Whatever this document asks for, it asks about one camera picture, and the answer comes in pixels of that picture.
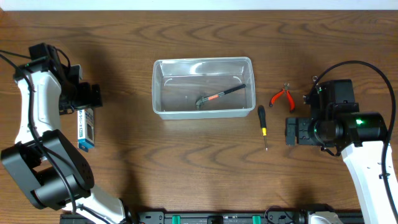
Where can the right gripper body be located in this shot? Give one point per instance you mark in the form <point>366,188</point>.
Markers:
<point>305,129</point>

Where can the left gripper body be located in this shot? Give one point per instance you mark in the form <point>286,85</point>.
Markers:
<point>92,95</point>

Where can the blue white screwdriver set box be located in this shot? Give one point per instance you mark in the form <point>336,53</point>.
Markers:
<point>85,127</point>

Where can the orange handled cutting pliers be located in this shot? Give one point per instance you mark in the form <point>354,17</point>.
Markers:
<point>284,91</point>

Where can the slim black yellow screwdriver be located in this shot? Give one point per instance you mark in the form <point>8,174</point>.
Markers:
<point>262,118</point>

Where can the small black handled hammer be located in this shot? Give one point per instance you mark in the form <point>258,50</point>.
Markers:
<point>203,100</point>

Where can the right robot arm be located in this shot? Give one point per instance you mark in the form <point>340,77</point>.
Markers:
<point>361,149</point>

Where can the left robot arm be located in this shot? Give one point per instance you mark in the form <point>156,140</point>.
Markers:
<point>45,165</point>

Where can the clear plastic container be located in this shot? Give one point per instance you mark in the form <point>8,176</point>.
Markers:
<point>178,83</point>

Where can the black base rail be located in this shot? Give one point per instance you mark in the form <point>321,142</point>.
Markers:
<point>274,214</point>

